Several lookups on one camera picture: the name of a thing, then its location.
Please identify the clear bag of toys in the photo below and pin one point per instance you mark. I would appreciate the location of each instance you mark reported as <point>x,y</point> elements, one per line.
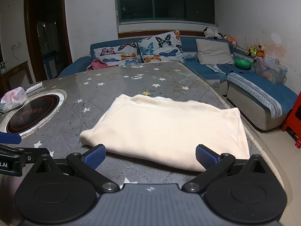
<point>270,69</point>

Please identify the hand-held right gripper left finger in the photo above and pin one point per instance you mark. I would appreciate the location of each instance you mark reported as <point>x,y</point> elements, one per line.
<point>95,156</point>

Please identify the pink cloth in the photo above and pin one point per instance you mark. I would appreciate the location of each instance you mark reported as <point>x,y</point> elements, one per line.
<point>100,64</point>

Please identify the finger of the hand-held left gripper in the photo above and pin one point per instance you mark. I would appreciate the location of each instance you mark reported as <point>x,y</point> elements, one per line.
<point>9,138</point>
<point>30,156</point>

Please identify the brown wooden door frame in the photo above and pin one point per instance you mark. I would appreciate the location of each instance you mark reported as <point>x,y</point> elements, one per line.
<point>29,28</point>

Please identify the green-framed window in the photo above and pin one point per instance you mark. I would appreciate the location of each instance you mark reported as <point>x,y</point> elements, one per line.
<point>164,0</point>

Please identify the round black induction cooktop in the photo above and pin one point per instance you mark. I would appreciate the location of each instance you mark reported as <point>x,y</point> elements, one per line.
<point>30,113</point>

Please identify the cream garment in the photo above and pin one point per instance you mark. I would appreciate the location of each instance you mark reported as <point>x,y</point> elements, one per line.
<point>164,127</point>

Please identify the grey star-printed table cover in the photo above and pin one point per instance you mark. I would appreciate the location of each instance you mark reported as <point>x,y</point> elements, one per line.
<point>117,82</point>

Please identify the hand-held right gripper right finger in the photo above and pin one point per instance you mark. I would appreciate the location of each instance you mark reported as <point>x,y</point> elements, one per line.
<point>207,157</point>

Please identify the orange plush toys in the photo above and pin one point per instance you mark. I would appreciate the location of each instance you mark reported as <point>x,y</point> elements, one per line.
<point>255,50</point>

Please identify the pastel tissue pack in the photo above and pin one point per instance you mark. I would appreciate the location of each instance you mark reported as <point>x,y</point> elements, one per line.
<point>13,100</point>

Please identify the plain grey cushion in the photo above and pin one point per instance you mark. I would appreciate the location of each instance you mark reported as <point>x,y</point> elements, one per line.
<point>214,51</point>

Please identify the wooden side table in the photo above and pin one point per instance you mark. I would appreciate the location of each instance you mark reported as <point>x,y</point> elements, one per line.
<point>16,73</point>

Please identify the light green kettle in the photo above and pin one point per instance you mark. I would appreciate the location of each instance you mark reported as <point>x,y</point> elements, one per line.
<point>2,66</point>

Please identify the white remote control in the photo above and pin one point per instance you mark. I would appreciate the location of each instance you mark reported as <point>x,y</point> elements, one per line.
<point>33,87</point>

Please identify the black and white plush toy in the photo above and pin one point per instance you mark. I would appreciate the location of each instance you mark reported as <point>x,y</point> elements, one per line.
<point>211,33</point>

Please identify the green bowl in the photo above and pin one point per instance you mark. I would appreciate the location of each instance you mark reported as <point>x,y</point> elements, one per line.
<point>242,63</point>

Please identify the colourful plush toys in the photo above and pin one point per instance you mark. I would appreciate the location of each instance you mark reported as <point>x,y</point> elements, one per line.
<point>229,38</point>

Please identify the blue corner sofa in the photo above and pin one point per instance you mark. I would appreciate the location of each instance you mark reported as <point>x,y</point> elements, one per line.
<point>247,82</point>

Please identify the red plastic stool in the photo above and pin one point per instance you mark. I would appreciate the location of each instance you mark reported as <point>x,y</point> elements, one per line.
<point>292,122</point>

